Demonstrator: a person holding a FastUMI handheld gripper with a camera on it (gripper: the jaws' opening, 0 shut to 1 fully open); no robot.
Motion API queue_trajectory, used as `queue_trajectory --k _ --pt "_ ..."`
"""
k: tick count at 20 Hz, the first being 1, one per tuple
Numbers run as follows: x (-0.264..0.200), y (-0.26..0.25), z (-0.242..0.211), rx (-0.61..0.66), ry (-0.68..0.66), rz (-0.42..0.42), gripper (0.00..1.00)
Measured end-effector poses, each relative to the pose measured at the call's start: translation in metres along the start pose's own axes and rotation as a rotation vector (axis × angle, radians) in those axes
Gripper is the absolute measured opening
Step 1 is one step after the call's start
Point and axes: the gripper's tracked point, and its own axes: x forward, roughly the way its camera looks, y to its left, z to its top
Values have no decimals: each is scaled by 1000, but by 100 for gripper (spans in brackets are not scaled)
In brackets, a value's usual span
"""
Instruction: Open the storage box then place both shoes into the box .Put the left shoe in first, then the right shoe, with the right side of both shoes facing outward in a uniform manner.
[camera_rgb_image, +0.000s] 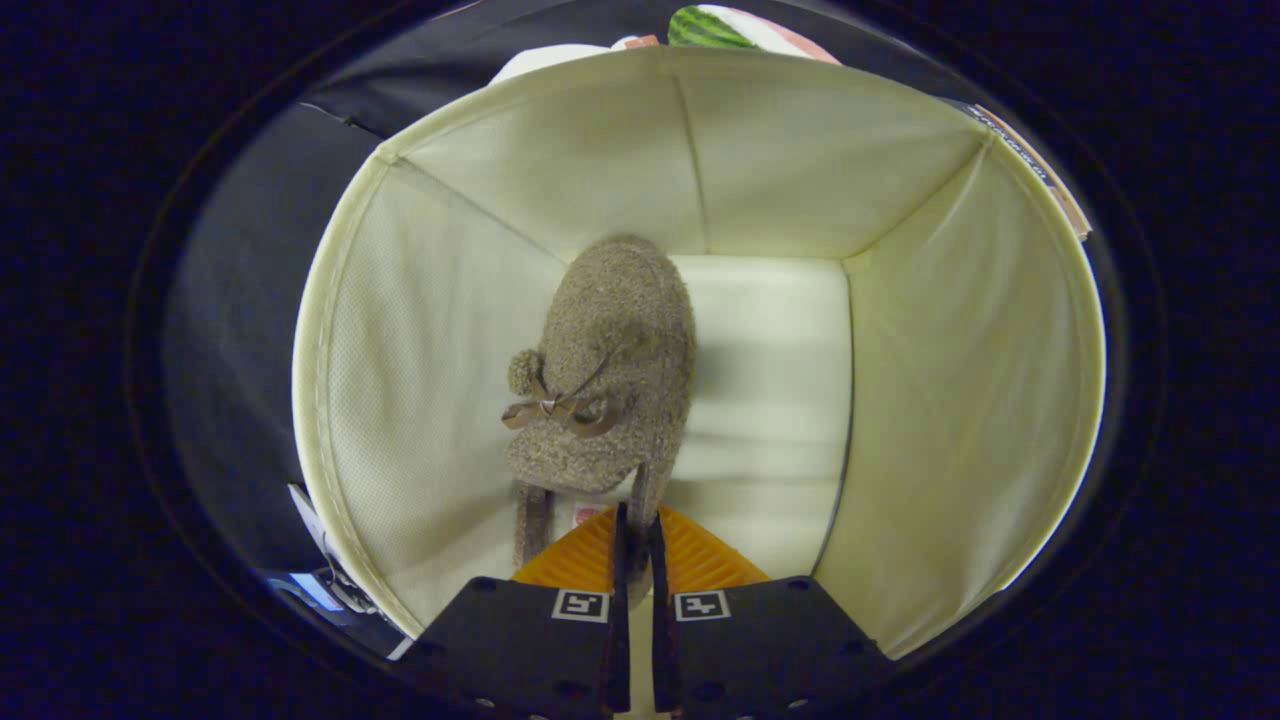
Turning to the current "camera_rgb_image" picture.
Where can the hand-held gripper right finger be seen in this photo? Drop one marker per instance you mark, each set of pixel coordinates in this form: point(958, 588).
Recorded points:
point(660, 640)

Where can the white flat device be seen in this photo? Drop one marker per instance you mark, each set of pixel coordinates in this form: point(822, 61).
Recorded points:
point(305, 515)

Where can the brown fuzzy shoe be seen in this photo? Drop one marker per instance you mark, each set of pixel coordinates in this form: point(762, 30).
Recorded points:
point(620, 330)

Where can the watermelon slice plush toy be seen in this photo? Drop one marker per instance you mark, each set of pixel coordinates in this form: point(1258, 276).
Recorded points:
point(705, 28)

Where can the fabric storage box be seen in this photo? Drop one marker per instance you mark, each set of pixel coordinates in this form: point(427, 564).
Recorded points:
point(950, 400)

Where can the black cover book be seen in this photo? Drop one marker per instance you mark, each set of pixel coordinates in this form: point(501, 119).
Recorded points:
point(1035, 165)

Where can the lit display screen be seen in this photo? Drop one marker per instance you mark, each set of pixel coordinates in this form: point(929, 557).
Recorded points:
point(310, 590)

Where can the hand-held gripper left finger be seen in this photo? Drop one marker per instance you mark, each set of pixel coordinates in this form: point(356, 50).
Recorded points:
point(621, 620)

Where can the white plush toy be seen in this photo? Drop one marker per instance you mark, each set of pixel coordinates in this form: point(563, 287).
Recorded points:
point(545, 60)

